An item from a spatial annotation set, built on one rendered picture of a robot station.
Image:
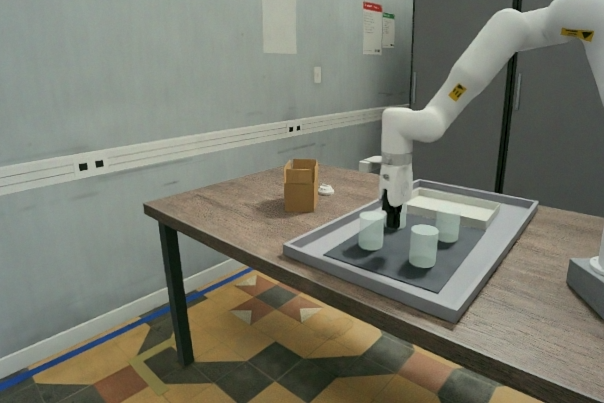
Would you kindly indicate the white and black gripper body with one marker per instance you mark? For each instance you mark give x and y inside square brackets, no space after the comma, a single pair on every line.
[399,186]

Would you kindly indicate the brown cardboard box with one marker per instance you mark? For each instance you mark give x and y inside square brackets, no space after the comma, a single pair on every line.
[301,185]

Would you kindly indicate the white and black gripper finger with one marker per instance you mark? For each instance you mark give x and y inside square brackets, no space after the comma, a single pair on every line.
[392,216]
[399,209]

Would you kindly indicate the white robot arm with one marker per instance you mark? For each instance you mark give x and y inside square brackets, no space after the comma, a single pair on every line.
[500,38]

